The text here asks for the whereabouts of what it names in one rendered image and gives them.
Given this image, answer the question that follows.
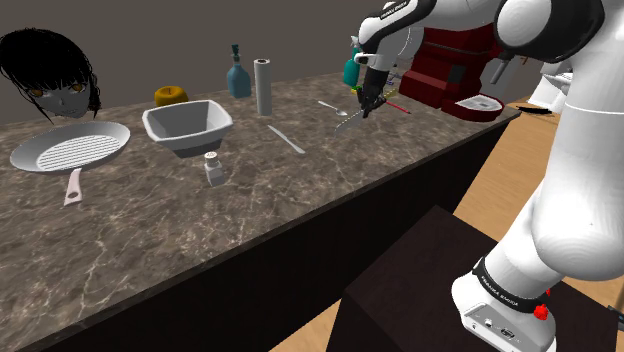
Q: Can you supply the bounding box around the red pen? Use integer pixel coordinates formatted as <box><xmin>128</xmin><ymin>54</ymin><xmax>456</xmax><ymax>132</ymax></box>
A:
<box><xmin>384</xmin><ymin>100</ymin><xmax>413</xmax><ymax>116</ymax></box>

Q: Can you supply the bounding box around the silver wide-bladed knife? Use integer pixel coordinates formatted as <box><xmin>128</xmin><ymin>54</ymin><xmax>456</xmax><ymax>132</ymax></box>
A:
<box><xmin>334</xmin><ymin>108</ymin><xmax>368</xmax><ymax>134</ymax></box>

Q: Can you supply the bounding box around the teal spray bottle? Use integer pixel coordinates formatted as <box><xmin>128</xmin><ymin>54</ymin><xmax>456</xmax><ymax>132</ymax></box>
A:
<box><xmin>342</xmin><ymin>35</ymin><xmax>365</xmax><ymax>89</ymax></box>

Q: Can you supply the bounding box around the silver spoon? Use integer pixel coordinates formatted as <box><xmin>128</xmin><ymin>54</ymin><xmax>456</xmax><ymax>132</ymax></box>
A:
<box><xmin>317</xmin><ymin>100</ymin><xmax>349</xmax><ymax>118</ymax></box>

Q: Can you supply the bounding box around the red coffee machine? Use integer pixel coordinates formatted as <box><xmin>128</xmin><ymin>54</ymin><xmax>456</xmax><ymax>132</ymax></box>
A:
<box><xmin>398</xmin><ymin>23</ymin><xmax>514</xmax><ymax>124</ymax></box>

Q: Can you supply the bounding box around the silver butter knife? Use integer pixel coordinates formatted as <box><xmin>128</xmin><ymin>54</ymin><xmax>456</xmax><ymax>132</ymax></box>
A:
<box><xmin>266</xmin><ymin>124</ymin><xmax>307</xmax><ymax>156</ymax></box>

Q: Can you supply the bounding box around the white paper towel roll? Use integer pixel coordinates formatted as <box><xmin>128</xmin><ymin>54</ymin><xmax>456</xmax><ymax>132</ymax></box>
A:
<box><xmin>252</xmin><ymin>58</ymin><xmax>274</xmax><ymax>117</ymax></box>

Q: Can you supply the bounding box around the blue pump bottle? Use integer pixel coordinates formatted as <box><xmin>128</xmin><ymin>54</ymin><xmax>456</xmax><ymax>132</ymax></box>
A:
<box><xmin>226</xmin><ymin>44</ymin><xmax>253</xmax><ymax>100</ymax></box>

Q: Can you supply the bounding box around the white salt shaker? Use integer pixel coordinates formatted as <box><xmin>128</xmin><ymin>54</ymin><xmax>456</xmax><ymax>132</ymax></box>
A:
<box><xmin>203</xmin><ymin>151</ymin><xmax>227</xmax><ymax>188</ymax></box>

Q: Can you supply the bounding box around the white blocky object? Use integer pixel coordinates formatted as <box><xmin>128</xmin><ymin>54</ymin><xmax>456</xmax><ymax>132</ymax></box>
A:
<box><xmin>527</xmin><ymin>60</ymin><xmax>574</xmax><ymax>111</ymax></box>

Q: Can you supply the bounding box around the white square bowl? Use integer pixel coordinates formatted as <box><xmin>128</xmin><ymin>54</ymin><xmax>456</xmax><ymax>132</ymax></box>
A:
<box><xmin>141</xmin><ymin>99</ymin><xmax>234</xmax><ymax>160</ymax></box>

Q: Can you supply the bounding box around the dark robot stand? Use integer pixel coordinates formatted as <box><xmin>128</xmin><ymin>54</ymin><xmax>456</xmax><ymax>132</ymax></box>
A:
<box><xmin>325</xmin><ymin>204</ymin><xmax>624</xmax><ymax>352</ymax></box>

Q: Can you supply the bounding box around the yellow round fruit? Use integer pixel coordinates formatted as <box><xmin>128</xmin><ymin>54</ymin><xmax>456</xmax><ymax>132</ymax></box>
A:
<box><xmin>154</xmin><ymin>85</ymin><xmax>190</xmax><ymax>108</ymax></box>

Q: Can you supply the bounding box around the white frying pan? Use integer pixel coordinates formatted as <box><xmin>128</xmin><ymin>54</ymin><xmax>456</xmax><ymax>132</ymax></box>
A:
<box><xmin>9</xmin><ymin>120</ymin><xmax>132</xmax><ymax>207</ymax></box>

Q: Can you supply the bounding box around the black-haired doll head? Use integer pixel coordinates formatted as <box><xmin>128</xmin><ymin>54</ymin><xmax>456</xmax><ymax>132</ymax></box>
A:
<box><xmin>0</xmin><ymin>28</ymin><xmax>103</xmax><ymax>126</ymax></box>

